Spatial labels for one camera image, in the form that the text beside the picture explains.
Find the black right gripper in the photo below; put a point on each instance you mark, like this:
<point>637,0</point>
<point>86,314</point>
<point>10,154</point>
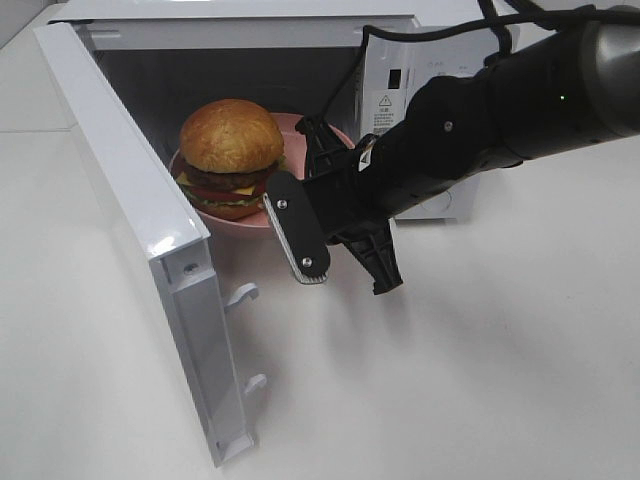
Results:
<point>355,190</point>

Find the pink plate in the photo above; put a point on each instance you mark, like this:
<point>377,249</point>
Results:
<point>255,225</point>

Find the round white door button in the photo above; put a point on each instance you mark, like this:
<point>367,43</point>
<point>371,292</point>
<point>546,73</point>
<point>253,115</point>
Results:
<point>438,205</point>

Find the burger with sesame bun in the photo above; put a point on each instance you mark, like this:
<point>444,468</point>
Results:
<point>227,150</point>

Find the white microwave door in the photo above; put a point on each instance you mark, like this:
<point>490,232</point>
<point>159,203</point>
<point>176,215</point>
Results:
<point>158,234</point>

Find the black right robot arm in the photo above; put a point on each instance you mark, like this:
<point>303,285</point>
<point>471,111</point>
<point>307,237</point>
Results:
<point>561,80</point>

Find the white warning label sticker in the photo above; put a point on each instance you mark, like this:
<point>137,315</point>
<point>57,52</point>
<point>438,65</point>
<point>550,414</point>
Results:
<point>387,110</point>

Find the white microwave oven body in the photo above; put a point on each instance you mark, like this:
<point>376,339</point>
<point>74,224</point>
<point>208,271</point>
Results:
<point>165,59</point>

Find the wrist camera mount plate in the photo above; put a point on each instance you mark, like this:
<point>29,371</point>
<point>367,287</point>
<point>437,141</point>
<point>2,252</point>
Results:
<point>297,228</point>

